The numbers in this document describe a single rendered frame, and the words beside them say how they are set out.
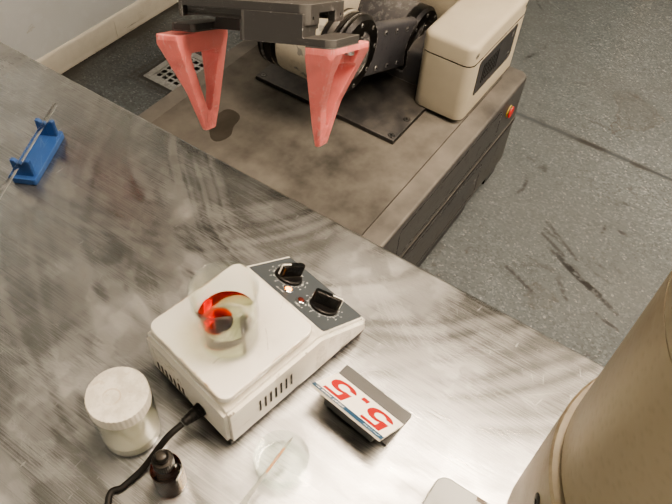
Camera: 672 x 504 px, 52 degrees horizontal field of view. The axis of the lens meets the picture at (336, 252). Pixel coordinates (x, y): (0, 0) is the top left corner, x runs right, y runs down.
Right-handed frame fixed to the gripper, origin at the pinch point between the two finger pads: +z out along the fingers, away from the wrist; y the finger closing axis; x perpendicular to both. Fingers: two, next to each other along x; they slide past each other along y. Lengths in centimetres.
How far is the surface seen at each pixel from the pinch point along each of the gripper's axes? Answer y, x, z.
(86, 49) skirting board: 146, -139, 21
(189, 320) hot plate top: 10.9, -4.2, 21.8
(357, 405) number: -5.5, -9.4, 30.0
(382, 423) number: -8.4, -9.0, 31.1
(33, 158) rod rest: 47, -21, 15
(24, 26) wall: 147, -116, 12
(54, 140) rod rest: 47, -25, 13
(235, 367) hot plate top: 4.4, -2.1, 24.2
